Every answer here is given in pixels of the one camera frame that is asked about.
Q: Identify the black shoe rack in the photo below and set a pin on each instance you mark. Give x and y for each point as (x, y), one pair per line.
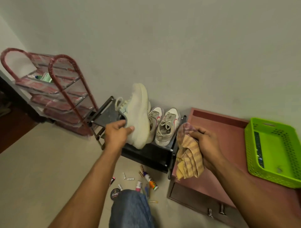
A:
(150, 156)

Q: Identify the black remote control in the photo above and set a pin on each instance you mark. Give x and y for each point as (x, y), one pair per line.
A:
(258, 150)

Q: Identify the red metal rack plastic-wrapped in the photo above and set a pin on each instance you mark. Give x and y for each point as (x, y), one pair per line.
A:
(58, 98)

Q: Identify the red-brown drawer cabinet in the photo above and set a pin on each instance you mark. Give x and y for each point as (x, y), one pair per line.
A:
(230, 141)

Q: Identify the silver key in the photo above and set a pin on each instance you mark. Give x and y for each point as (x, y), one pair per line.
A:
(279, 169)

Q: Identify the person's left forearm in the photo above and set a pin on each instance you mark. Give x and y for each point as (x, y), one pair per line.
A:
(87, 192)

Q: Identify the copper battery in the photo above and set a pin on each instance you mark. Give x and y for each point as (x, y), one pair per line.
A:
(140, 174)
(142, 168)

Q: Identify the striped yellow cleaning cloth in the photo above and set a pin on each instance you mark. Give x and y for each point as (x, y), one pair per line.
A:
(190, 157)

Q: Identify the green plastic basket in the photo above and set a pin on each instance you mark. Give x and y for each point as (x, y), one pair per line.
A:
(277, 145)

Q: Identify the pink highlighter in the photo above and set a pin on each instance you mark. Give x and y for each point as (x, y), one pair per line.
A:
(112, 180)

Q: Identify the white orange glue tube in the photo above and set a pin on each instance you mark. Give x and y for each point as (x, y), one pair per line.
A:
(150, 180)

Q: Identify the person's left hand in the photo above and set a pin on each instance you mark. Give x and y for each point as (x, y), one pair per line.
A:
(115, 138)

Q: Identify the green white packet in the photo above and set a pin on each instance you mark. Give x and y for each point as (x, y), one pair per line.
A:
(45, 77)

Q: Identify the black round tin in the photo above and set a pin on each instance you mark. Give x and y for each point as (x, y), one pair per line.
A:
(115, 193)

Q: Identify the white pink sneaker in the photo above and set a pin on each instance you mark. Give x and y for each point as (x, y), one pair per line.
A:
(156, 117)
(168, 131)

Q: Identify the person's right hand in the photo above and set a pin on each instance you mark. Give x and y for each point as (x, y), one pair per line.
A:
(210, 150)

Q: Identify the person's right forearm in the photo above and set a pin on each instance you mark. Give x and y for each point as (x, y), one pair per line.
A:
(254, 199)

